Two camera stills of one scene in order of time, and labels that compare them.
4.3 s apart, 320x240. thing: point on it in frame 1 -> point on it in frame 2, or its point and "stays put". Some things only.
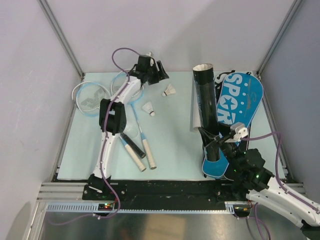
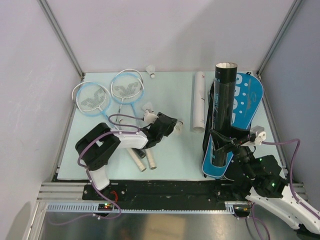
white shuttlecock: [148, 107] stays put
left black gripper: [158, 77] -> [172, 124]
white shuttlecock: [169, 90] -> [178, 127]
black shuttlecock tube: [207, 109] -> [225, 96]
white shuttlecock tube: [196, 117] stays put
